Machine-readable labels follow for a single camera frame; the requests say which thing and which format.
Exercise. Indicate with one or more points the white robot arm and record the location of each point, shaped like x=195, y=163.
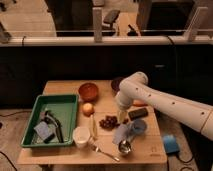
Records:
x=196, y=115

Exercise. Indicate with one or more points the silver measuring cup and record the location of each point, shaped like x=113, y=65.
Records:
x=124, y=146

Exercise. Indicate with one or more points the grey blue cloth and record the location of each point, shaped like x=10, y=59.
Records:
x=123, y=132

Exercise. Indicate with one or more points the black office chair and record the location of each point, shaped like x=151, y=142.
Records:
x=108, y=21

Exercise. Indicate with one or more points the dark purple grape bunch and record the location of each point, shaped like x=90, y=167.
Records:
x=109, y=122

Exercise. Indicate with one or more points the green plastic tray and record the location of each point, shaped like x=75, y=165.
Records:
x=64, y=107

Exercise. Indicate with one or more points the white plastic cup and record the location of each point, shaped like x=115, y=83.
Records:
x=81, y=136

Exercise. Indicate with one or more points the silver fork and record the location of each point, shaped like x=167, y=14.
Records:
x=98, y=150

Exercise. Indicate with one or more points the orange round fruit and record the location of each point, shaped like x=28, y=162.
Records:
x=88, y=109

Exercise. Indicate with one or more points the blue measuring cup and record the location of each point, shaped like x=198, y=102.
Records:
x=139, y=126

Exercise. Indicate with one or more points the blue sponge in tray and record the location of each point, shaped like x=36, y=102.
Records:
x=44, y=132

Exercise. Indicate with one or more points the black tool in tray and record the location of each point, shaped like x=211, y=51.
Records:
x=50, y=119

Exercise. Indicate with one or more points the red bowl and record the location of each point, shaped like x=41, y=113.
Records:
x=88, y=91

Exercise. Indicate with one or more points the purple bowl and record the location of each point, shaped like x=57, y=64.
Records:
x=115, y=84

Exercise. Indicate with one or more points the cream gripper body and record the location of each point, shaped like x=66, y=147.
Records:
x=121, y=115

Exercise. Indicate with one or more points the orange carrot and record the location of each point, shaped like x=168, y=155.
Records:
x=139, y=103

